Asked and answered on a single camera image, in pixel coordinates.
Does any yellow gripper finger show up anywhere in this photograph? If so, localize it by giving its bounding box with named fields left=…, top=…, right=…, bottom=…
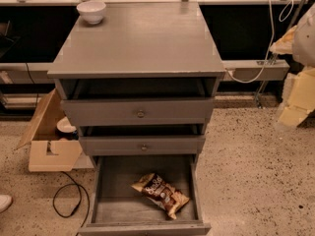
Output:
left=278, top=66, right=315, bottom=127
left=269, top=26, right=296, bottom=55

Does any brown chip bag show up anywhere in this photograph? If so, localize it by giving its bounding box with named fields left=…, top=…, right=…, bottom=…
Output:
left=131, top=173, right=190, bottom=219

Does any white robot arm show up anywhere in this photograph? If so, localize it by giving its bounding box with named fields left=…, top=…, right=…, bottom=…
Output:
left=270, top=5, right=315, bottom=127

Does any grey wooden drawer cabinet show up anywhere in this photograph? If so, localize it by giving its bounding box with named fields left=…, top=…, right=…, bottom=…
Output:
left=46, top=1, right=226, bottom=164

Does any grey top drawer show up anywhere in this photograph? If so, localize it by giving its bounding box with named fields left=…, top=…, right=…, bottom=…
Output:
left=61, top=98, right=214, bottom=127

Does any grey middle drawer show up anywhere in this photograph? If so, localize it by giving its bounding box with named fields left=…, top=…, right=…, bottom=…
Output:
left=79, top=135, right=205, bottom=156

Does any grey open bottom drawer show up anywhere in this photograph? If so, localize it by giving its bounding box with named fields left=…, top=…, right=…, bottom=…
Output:
left=79, top=154, right=210, bottom=236

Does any metal stand pole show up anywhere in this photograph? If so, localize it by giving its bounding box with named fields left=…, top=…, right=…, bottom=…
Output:
left=252, top=0, right=306, bottom=108

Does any white ceramic bowl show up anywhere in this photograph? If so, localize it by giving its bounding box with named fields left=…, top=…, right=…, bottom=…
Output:
left=77, top=0, right=106, bottom=25

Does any white bowl in box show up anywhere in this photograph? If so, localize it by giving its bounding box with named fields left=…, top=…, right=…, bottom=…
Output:
left=56, top=117, right=76, bottom=134

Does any open cardboard box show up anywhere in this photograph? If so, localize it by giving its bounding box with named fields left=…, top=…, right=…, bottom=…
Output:
left=17, top=89, right=88, bottom=172

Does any white shoe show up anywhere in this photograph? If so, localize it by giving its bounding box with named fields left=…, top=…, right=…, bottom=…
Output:
left=0, top=195, right=13, bottom=213

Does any grey wall rail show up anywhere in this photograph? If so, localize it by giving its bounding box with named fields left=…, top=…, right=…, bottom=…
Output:
left=0, top=59, right=289, bottom=85

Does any black floor cable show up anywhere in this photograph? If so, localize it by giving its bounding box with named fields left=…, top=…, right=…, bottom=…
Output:
left=52, top=170, right=91, bottom=229

